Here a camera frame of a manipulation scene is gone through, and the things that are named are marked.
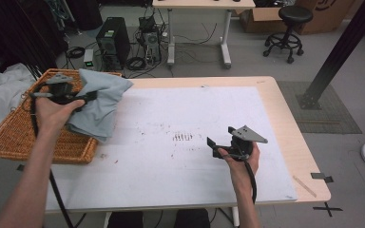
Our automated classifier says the grey floor mat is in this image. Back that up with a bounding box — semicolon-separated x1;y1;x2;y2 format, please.
277;80;363;135

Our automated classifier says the person's left leg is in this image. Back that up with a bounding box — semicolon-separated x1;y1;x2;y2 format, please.
106;211;144;228

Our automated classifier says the small white box device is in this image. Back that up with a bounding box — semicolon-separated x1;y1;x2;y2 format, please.
83;48;96;71

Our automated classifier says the open cardboard box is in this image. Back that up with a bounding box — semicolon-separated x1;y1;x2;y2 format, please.
239;0;288;34

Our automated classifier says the person's right leg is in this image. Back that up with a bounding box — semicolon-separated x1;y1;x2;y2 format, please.
174;208;211;228

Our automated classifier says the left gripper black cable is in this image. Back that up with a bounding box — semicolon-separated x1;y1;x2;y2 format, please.
28;83;77;228

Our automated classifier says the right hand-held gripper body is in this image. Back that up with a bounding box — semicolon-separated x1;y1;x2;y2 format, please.
227;124;269;162

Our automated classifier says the person's leg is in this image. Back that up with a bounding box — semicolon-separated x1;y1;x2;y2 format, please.
174;208;211;228
106;211;144;228

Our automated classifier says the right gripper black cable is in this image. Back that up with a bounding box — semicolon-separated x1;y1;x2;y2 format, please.
243;158;258;205

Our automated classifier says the small open computer case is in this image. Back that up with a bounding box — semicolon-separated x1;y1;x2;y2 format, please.
138;14;163;67

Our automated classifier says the coiled black cable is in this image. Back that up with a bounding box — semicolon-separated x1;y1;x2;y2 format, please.
64;46;86;60
125;55;147;71

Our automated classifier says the person's left hand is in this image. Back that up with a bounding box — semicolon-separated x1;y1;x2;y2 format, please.
35;97;86;134

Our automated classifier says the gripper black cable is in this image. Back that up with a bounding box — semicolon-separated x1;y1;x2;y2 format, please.
243;158;258;205
28;83;77;228

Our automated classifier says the white cloth pile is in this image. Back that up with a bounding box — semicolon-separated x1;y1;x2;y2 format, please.
0;51;38;144

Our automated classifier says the white table board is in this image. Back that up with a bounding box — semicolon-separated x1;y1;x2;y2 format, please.
45;85;299;213

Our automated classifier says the large cardboard box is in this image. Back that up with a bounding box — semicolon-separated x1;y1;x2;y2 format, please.
294;0;356;36

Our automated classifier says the woven wicker basket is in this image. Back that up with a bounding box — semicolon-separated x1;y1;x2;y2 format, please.
0;67;124;165

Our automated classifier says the black tape cross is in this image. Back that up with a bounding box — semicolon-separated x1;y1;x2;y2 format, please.
312;201;344;219

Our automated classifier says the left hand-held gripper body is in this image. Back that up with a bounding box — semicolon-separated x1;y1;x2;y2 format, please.
29;72;81;105

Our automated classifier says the black computer tower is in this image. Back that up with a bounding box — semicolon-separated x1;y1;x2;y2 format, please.
95;16;132;71

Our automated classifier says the person's right hand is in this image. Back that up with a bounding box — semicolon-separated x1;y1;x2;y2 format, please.
218;142;261;179

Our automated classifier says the black round stool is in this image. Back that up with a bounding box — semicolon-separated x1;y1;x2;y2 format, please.
262;5;315;65

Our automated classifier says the black tape strip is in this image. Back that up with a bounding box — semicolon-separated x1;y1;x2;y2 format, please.
310;171;335;184

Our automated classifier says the black metal post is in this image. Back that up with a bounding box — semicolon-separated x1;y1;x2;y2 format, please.
296;0;365;111

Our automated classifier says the grey printed t-shirt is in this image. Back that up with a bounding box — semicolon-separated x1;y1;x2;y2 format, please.
65;67;134;143

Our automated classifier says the white-legged wooden desk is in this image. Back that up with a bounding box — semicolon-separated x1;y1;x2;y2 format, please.
151;0;257;70

